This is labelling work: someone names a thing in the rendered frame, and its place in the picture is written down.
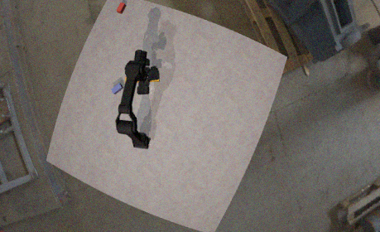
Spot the small blue block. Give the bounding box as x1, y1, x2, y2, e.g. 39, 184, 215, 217
111, 84, 123, 94

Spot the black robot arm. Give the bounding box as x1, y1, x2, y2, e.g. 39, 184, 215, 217
115, 50, 160, 149

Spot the small red block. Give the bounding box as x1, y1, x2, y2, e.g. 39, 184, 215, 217
116, 3, 126, 14

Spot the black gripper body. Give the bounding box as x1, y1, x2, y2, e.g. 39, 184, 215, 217
137, 59, 150, 94

